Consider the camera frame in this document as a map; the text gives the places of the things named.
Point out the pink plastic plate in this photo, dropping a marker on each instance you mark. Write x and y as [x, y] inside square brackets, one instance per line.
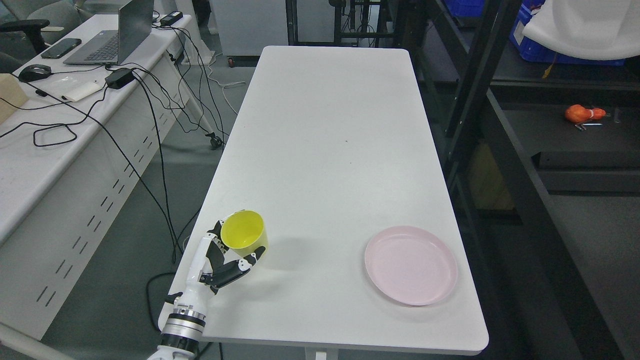
[411, 266]

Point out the grey laptop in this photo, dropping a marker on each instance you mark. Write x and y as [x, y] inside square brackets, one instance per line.
[112, 47]

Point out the beige wooden block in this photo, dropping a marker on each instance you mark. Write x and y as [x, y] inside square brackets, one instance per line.
[12, 96]

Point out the black office chair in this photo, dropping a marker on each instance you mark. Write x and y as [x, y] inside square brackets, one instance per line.
[44, 22]

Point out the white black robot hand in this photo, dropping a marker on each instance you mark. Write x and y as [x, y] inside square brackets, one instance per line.
[207, 274]

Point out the dark metal shelf rack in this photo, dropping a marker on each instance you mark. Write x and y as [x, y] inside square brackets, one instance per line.
[550, 209]

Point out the yellow plastic cup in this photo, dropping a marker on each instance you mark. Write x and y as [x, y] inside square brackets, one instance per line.
[244, 232]

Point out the orange toy on shelf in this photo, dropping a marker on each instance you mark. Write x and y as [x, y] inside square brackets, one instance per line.
[579, 114]

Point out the white work table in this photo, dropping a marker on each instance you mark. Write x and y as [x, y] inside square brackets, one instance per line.
[331, 146]

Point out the black power adapter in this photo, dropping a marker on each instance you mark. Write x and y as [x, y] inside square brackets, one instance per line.
[119, 78]

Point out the white side desk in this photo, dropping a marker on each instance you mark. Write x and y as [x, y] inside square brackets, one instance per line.
[69, 162]

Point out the black computer mouse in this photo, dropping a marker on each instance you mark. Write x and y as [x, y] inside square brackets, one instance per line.
[34, 72]

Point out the black smartphone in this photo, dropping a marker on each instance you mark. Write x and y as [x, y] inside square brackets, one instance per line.
[61, 48]

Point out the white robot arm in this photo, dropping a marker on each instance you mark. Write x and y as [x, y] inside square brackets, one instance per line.
[175, 340]

